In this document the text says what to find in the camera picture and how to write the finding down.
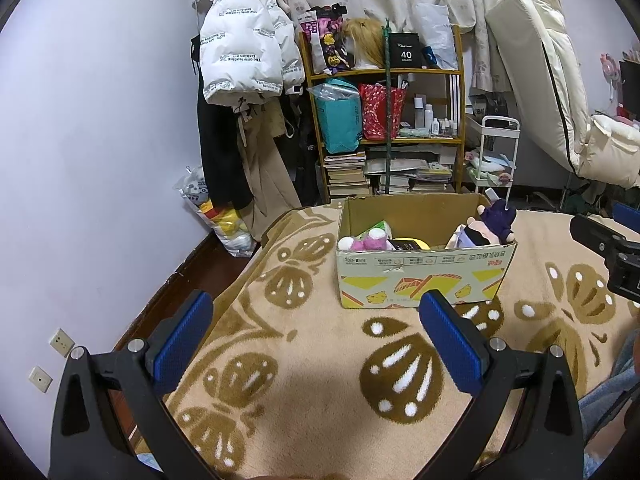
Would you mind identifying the wooden shelf rack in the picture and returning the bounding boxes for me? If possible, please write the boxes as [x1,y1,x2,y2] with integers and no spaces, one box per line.
[299,25,466,196]

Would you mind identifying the cardboard box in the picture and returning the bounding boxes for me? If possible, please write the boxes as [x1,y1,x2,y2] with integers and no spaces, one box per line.
[336,192,518,311]

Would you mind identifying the teal paper bag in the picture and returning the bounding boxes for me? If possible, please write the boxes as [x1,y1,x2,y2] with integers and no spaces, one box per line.
[314,82,363,155]

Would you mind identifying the grey-haired navy plush doll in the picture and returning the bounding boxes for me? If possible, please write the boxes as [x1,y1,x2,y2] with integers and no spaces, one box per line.
[467,199,517,243]

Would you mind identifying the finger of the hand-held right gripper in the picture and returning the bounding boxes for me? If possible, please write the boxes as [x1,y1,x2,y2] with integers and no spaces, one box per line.
[612,202,640,236]
[570,213,640,261]

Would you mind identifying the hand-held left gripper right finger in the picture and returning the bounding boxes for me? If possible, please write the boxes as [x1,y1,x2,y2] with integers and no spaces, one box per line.
[418,289,586,480]

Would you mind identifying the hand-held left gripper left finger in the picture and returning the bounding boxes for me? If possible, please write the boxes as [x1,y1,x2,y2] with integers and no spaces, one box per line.
[47,289,216,480]

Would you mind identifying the red gift bag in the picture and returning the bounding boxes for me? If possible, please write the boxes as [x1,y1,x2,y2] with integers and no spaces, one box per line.
[358,82,408,141]

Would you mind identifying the white plastic bag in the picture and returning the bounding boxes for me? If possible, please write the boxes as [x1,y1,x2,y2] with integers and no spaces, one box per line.
[412,2,458,71]

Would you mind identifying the beige hanging trousers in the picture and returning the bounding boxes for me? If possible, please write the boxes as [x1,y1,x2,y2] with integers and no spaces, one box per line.
[235,102,303,241]

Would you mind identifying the blond wig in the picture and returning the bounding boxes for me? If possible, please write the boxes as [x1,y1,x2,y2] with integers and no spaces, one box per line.
[341,17,393,70]

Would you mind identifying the black pink printed bag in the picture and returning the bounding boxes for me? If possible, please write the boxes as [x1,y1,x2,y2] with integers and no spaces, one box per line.
[300,5,351,73]

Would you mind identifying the black tote bag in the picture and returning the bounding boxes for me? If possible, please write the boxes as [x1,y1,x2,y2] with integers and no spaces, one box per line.
[280,92,321,208]

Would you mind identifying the stack of old books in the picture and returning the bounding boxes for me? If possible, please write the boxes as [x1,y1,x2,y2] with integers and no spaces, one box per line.
[322,151,371,200]

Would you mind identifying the white puffer jacket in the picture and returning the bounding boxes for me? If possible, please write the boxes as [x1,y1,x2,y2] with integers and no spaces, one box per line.
[199,0,307,107]

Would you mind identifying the white trolley cart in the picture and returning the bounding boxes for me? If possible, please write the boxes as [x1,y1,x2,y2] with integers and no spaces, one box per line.
[467,115,522,208]

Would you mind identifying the pile of magazines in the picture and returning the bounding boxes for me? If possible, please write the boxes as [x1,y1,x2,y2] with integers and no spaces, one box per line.
[364,145,458,196]

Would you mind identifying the beige patterned blanket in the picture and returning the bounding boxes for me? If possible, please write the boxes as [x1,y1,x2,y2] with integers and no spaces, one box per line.
[112,205,640,480]

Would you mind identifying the black box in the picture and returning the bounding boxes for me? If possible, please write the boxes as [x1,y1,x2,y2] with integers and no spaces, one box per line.
[389,32,426,68]

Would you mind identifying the white folded mattress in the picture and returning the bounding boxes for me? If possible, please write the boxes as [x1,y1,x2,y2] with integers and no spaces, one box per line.
[485,0,640,191]

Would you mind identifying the pink plush toy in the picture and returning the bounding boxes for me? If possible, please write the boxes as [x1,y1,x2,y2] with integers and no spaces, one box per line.
[350,227,396,252]

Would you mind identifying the clear plastic bag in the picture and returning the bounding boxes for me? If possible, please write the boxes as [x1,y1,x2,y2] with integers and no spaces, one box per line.
[307,82,361,103]

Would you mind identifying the row of white cosmetic bottles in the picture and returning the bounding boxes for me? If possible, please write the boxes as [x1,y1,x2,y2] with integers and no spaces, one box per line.
[412,95,460,137]

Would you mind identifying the small pink fan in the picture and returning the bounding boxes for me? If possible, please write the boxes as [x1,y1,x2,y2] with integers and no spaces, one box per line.
[600,52,626,86]

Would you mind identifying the green pole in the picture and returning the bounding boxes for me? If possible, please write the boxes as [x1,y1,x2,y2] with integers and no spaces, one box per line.
[381,17,396,196]

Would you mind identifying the white wall outlet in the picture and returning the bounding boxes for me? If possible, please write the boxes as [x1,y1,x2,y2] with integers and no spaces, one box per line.
[27,366,53,393]
[48,328,76,358]

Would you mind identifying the person's jeans leg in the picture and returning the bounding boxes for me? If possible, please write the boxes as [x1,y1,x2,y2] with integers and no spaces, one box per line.
[577,327,640,480]

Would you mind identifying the plastic bag with yellow toys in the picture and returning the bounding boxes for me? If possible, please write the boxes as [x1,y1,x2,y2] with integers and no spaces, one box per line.
[174,165,258,259]

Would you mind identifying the black hanging garment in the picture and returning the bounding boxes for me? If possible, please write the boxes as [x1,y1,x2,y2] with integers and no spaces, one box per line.
[195,72,253,211]

